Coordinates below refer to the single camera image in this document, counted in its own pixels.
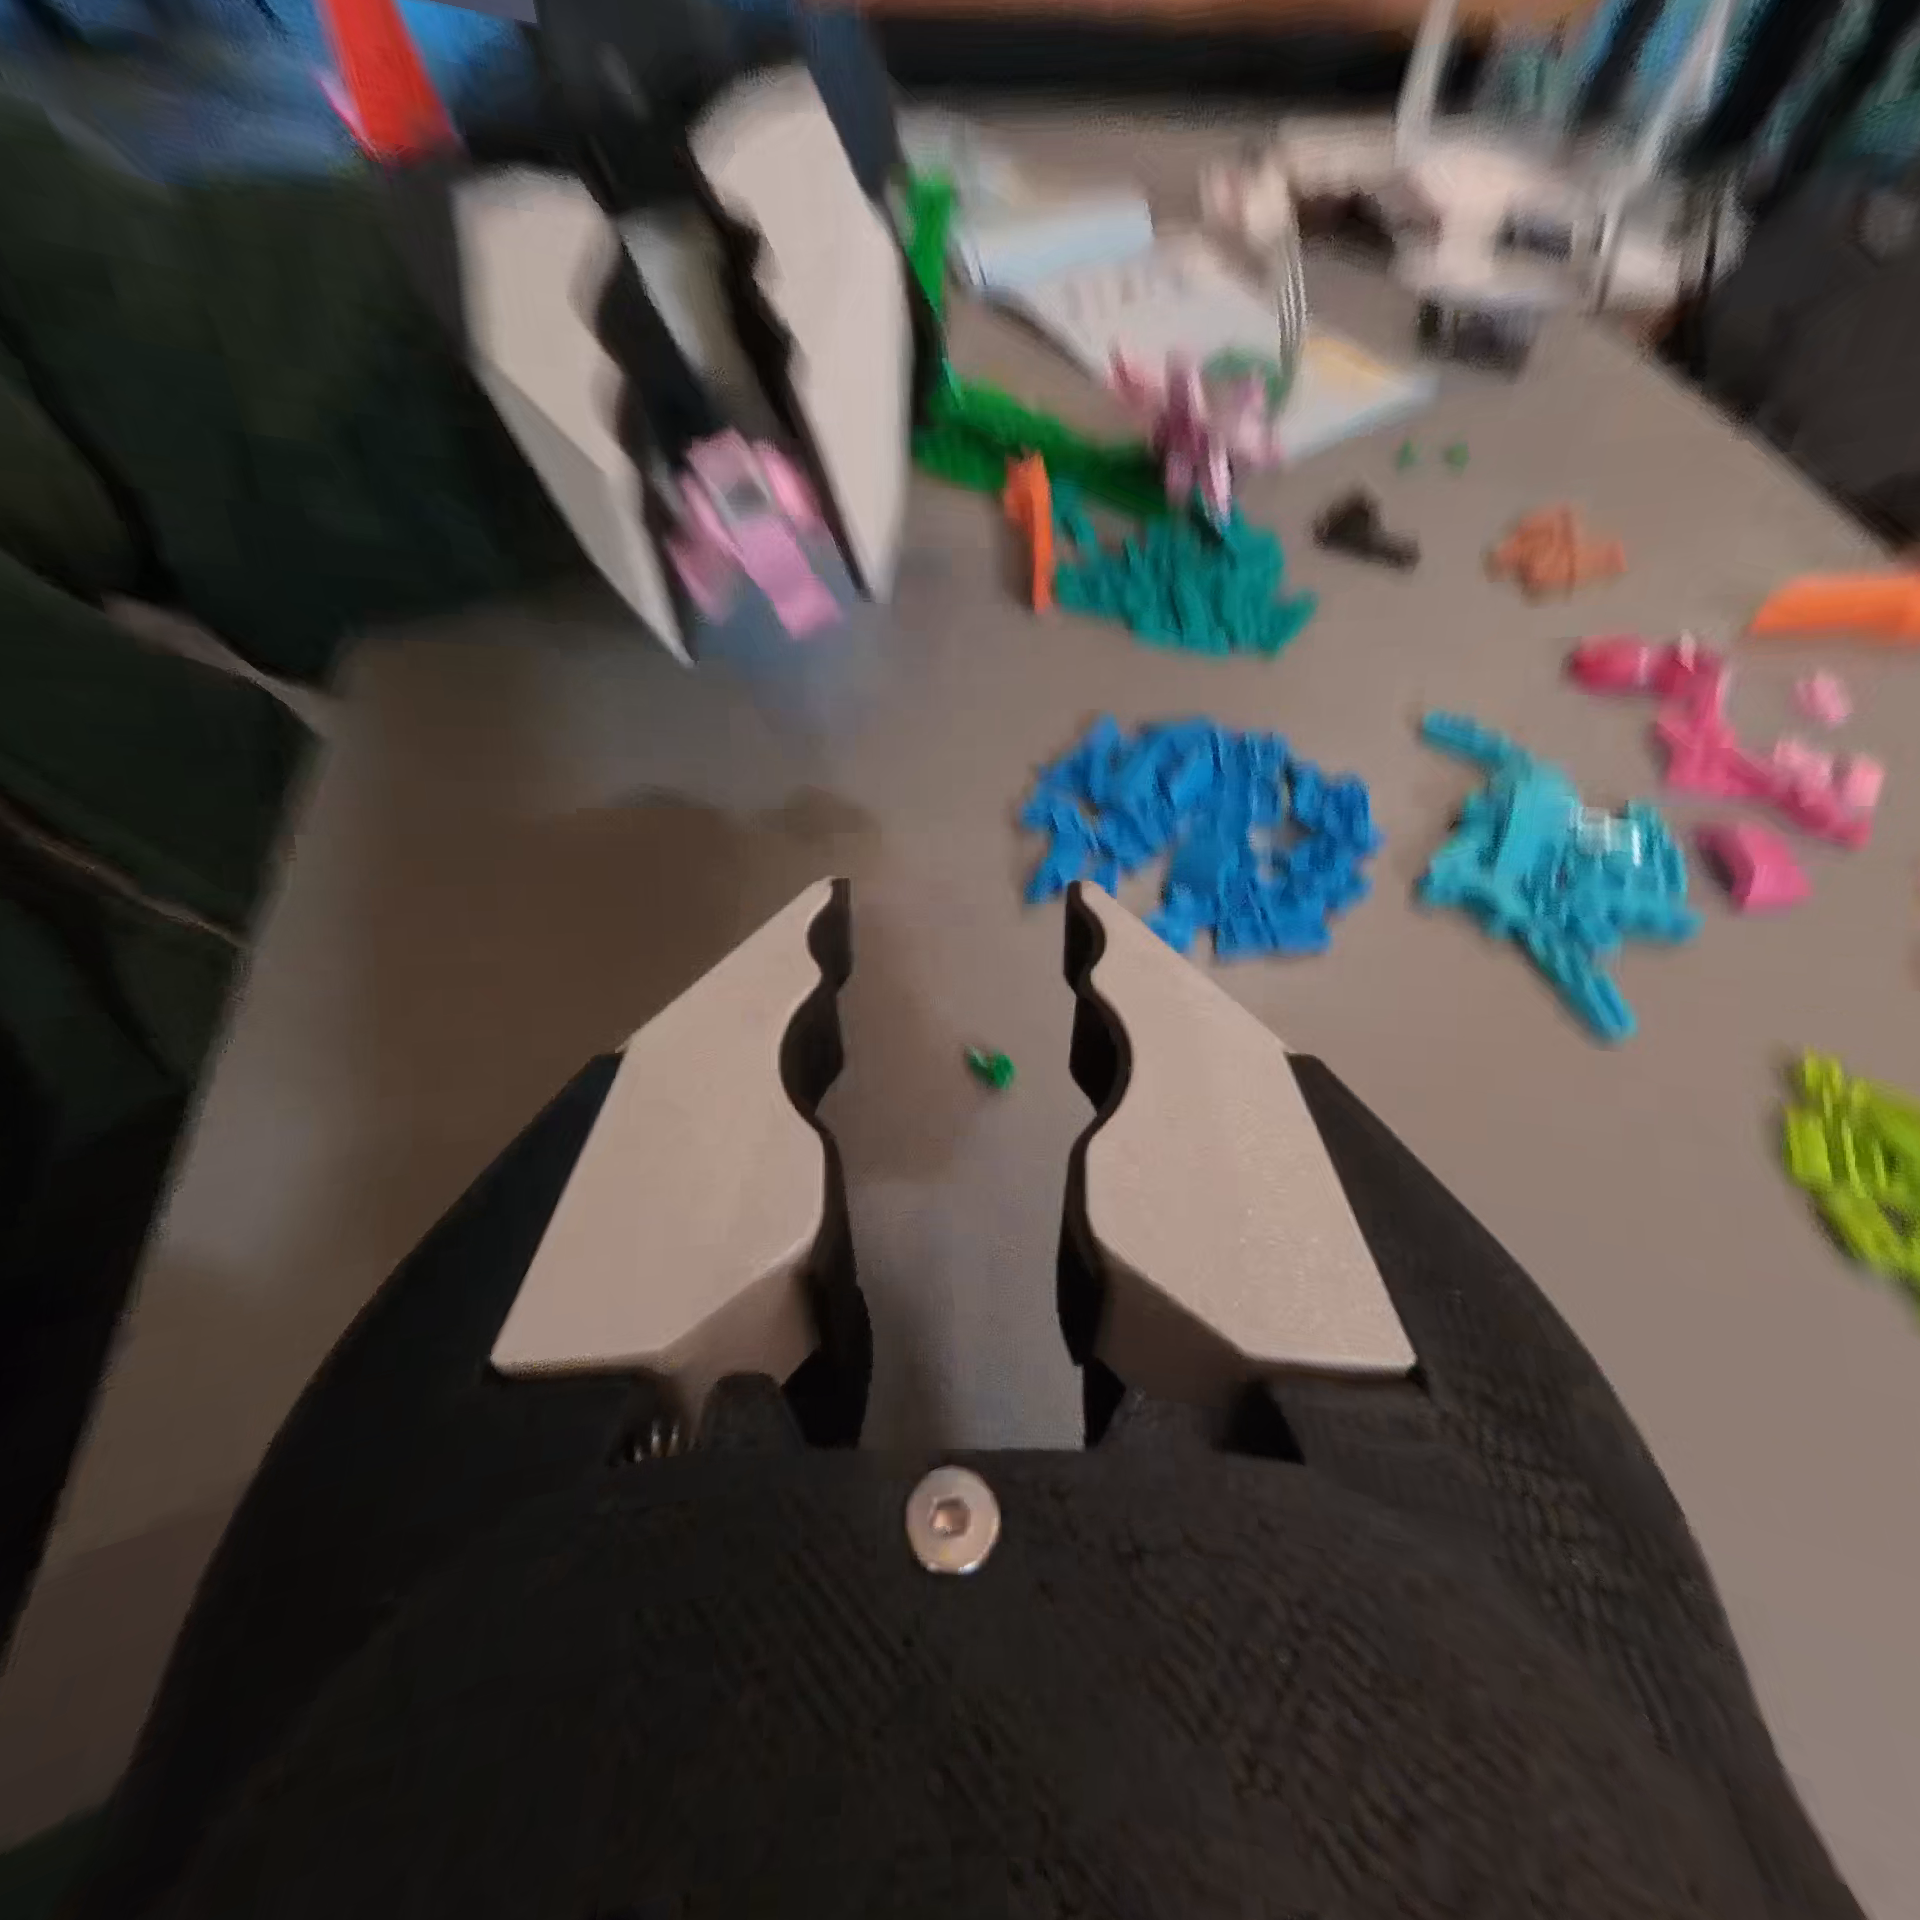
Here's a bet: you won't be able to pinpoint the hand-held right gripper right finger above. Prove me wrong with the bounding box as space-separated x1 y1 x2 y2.
1057 885 1421 1447

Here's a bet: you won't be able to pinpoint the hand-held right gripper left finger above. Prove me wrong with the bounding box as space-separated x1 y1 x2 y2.
491 877 873 1447

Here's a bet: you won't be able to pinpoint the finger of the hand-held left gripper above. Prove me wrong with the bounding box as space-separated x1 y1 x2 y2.
450 167 708 665
657 71 918 608

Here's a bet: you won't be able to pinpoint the pink lego assembly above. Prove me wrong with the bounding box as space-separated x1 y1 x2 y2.
657 424 848 640

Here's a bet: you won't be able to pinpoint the green lego build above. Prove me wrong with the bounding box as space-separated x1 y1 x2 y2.
898 168 1184 520

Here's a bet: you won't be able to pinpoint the orange lego brick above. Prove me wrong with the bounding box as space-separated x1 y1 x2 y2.
1002 451 1057 614

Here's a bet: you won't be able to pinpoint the lego instruction booklet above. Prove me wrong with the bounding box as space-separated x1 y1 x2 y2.
953 197 1446 468

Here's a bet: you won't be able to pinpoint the pile of blue lego pieces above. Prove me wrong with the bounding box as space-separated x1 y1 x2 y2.
1022 711 1385 964

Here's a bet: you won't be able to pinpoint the pink lego flower build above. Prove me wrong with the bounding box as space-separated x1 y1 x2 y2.
1107 338 1290 534

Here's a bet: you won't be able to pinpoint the pile of teal lego pieces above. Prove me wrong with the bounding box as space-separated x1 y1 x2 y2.
1046 492 1317 665

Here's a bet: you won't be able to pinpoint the pile of cyan lego pieces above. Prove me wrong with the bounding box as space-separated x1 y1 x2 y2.
1416 711 1700 1047

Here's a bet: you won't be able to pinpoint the dark brown lego pieces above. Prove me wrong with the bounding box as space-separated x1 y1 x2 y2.
1313 492 1421 573

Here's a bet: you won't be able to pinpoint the pile of lime lego pieces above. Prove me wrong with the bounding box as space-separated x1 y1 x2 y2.
1784 1047 1920 1293

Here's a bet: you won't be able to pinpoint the red object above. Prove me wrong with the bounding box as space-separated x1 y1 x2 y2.
319 0 463 167

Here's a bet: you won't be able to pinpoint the blue cloth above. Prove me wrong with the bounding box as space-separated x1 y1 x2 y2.
0 0 545 190

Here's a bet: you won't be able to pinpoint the person's dark green clothing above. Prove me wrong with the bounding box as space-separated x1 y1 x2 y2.
0 90 520 1653

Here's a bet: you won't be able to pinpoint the pile of light orange pieces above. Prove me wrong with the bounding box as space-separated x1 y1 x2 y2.
1485 507 1631 596

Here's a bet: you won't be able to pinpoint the large orange curved piece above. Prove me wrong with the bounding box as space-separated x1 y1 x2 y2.
1747 569 1920 649

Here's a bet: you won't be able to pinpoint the dark bag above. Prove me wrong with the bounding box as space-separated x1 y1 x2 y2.
1682 133 1920 544

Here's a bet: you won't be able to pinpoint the white frame stand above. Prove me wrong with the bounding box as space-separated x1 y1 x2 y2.
1391 0 1749 369

